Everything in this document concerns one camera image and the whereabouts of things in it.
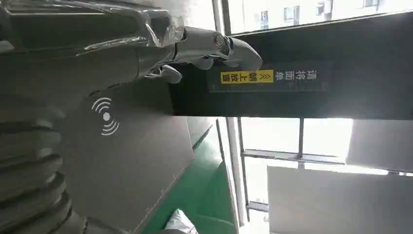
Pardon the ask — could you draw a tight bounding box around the grey board with signal symbol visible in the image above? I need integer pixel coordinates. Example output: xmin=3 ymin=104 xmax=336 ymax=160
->
xmin=58 ymin=80 xmax=195 ymax=234

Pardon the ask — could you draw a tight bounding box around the metal window frame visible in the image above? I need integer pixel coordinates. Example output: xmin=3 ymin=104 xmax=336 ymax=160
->
xmin=211 ymin=0 xmax=413 ymax=234

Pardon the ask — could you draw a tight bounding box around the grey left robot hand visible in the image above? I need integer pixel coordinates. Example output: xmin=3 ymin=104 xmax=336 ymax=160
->
xmin=0 ymin=0 xmax=263 ymax=114

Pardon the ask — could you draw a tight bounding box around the small pale grey panel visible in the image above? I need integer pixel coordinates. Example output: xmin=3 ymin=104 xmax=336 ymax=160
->
xmin=345 ymin=118 xmax=413 ymax=173

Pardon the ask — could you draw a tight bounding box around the building outside window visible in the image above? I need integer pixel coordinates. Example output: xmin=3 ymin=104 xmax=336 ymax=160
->
xmin=229 ymin=0 xmax=413 ymax=35

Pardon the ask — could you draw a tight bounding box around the large pale grey panel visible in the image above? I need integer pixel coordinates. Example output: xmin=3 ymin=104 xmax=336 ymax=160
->
xmin=266 ymin=164 xmax=413 ymax=234

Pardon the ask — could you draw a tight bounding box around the white plastic parcel bag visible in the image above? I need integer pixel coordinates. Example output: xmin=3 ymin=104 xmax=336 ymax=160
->
xmin=164 ymin=208 xmax=199 ymax=234

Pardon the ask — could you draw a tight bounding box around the yellow warning label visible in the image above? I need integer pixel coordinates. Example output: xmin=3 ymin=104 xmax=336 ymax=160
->
xmin=221 ymin=69 xmax=275 ymax=85

